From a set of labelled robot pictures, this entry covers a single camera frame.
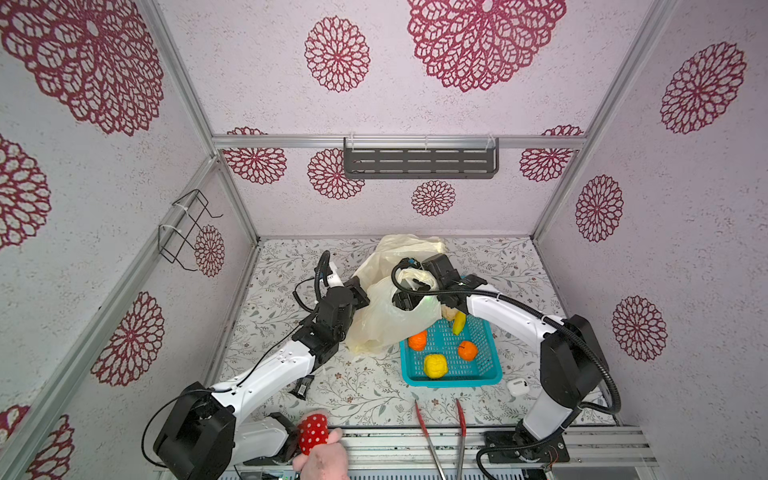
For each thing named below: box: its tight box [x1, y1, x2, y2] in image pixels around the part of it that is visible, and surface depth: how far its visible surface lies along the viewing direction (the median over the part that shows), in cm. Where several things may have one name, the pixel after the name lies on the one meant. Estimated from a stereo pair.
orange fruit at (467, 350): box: [458, 340, 479, 362], surface depth 88 cm
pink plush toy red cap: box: [292, 408, 350, 480], surface depth 70 cm
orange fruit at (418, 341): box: [408, 330, 427, 351], surface depth 89 cm
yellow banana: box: [452, 311, 467, 336], surface depth 95 cm
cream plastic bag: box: [346, 234, 447, 355], surface depth 74 cm
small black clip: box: [286, 375, 315, 401], surface depth 82 cm
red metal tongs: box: [414, 398, 467, 480], surface depth 78 cm
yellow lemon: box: [424, 354, 448, 379], surface depth 85 cm
